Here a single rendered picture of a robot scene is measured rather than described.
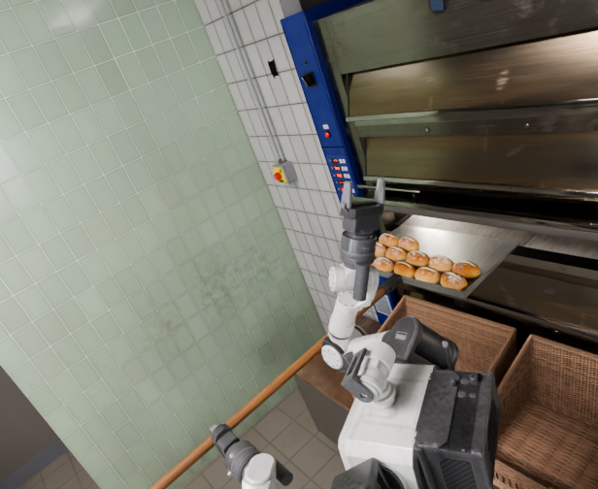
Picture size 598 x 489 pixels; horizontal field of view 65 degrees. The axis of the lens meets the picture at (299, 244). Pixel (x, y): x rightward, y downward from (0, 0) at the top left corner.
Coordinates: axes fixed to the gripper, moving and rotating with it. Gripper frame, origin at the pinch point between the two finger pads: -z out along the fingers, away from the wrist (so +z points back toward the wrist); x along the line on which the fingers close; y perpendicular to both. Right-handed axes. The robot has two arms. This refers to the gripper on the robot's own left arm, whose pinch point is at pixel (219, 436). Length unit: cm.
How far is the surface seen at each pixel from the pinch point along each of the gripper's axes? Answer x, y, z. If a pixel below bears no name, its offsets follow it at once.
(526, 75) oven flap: -60, 112, 39
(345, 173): -28, 110, -46
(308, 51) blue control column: -81, 110, -45
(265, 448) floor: 119, 34, -104
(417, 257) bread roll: -3, 93, 0
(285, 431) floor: 119, 50, -103
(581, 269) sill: 2, 112, 49
